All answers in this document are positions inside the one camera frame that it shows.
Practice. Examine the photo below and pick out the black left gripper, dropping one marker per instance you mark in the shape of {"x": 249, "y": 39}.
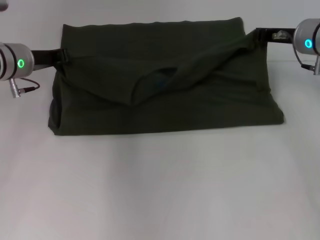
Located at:
{"x": 45, "y": 58}

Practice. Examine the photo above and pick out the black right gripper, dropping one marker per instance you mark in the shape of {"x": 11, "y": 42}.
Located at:
{"x": 280, "y": 35}

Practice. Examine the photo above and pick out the dark green FREE t-shirt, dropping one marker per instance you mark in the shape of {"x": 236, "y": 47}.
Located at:
{"x": 160, "y": 105}

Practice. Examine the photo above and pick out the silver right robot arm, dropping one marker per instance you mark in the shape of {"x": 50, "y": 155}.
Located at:
{"x": 308, "y": 37}

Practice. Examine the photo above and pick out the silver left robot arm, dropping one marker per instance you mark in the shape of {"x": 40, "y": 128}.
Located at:
{"x": 12, "y": 62}

